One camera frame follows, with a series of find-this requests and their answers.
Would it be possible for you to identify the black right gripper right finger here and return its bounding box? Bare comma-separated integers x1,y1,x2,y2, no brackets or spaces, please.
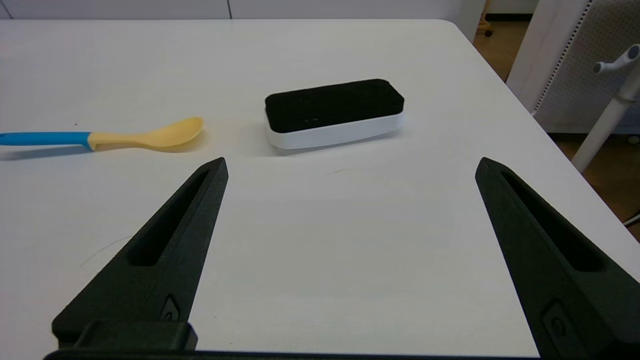
475,157,640,360

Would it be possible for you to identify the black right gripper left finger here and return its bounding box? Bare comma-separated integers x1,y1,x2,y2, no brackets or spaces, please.
44,157,229,358

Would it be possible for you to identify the white side desk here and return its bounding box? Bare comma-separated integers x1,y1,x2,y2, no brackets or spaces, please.
571,75,640,173

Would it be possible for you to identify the white pegboard panel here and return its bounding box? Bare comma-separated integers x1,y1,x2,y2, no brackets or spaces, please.
506,0,640,135

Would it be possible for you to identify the black and white eraser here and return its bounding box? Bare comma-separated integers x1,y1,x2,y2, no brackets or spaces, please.
264,78,405,150

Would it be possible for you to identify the yellow spoon with blue handle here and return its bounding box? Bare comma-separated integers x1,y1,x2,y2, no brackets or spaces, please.
0,116,205,152

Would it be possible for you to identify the grey desk crank handle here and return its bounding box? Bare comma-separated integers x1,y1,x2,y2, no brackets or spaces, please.
594,44,640,75

